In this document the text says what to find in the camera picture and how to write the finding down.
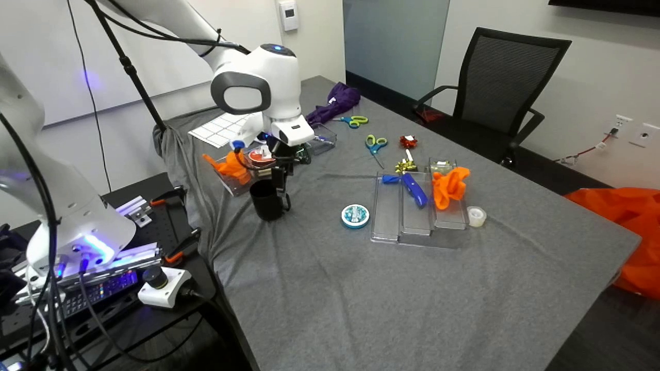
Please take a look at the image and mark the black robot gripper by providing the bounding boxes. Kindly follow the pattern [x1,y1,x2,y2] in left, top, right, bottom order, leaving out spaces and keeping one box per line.
[253,137,313,216]

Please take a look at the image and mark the black cup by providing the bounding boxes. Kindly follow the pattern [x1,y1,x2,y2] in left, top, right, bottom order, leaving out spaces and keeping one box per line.
[248,176,288,222]

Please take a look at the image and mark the blue object on stand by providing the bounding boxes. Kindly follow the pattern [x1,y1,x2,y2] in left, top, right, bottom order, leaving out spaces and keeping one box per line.
[379,170,430,210]

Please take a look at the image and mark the red white tape bowl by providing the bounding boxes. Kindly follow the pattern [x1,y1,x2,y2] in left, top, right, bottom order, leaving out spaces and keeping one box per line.
[243,142,276,170]

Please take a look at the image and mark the clear plastic container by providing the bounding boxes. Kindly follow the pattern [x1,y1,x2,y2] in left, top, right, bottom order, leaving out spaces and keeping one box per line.
[370,159,476,249]
[204,144,264,197]

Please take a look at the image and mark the orange cloth in container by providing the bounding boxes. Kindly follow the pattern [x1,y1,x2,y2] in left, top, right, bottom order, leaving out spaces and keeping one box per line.
[199,148,255,189]

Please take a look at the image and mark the clear plastic bag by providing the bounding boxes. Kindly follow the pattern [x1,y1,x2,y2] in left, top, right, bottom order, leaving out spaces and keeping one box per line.
[307,126,340,157]

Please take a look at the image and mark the blue tape roll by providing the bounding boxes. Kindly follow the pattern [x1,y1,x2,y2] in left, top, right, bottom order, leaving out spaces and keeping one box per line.
[338,201,373,230]

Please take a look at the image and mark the small blue green scissors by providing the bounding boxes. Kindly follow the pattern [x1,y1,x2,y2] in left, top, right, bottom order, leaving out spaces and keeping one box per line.
[340,113,371,131]

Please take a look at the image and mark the purple cloth bundle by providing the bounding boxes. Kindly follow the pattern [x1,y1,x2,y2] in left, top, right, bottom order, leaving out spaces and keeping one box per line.
[304,80,363,130]

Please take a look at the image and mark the gold gift bow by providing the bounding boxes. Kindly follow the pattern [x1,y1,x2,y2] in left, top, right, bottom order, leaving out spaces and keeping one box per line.
[391,157,421,175]

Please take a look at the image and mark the grey tablecloth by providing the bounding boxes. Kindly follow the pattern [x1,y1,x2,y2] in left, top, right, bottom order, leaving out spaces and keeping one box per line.
[150,74,644,371]

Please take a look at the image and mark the orange cloth on stand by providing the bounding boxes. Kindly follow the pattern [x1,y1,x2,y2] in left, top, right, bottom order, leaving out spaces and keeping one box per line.
[430,164,474,214]

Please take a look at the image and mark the black tripod pole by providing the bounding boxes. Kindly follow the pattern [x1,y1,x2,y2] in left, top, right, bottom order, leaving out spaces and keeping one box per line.
[84,0,170,133]

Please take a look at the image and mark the robot controller box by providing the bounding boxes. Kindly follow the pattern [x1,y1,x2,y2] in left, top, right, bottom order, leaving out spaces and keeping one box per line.
[13,239,166,325]

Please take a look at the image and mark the black office chair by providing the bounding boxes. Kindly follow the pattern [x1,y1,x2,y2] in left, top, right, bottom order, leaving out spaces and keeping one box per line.
[411,26,573,169]

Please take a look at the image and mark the orange fabric pile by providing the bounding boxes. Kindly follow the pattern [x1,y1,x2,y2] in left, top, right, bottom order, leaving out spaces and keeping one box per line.
[562,184,660,303]

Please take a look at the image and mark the green handled scissors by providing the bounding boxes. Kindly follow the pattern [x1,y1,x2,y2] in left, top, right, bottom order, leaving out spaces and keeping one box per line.
[363,131,391,170]

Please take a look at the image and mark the orange handled tool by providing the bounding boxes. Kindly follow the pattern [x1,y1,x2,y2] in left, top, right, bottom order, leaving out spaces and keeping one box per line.
[159,228,202,267]

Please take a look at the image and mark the white wall thermostat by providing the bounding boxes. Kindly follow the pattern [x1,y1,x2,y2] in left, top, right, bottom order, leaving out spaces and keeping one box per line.
[276,0,302,34]

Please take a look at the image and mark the white wall outlet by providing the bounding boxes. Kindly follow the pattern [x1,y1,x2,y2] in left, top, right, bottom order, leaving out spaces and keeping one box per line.
[610,110,635,133]

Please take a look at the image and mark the black wall television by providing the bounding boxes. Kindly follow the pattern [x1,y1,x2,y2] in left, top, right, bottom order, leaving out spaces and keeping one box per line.
[546,0,660,18]

